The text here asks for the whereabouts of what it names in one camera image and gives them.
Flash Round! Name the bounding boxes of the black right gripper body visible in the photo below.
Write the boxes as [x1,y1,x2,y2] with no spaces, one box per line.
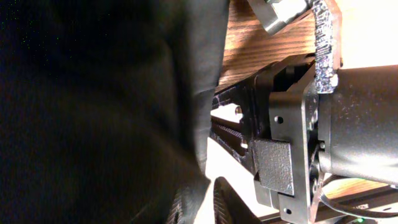
[210,54,323,223]

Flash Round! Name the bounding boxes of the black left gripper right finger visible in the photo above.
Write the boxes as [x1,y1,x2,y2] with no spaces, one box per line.
[213,177,261,224]

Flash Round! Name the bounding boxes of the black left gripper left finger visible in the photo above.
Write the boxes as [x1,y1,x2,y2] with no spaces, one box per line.
[165,189,185,224]

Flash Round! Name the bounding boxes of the black t-shirt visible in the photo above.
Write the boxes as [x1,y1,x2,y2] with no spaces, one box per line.
[1,0,229,223]

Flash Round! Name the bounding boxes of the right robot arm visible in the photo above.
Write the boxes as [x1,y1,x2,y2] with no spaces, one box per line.
[210,54,397,223]

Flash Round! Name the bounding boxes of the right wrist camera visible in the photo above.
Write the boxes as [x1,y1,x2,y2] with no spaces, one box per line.
[248,0,310,35]

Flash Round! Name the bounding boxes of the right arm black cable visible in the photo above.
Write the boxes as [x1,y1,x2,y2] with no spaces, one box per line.
[318,174,398,219]

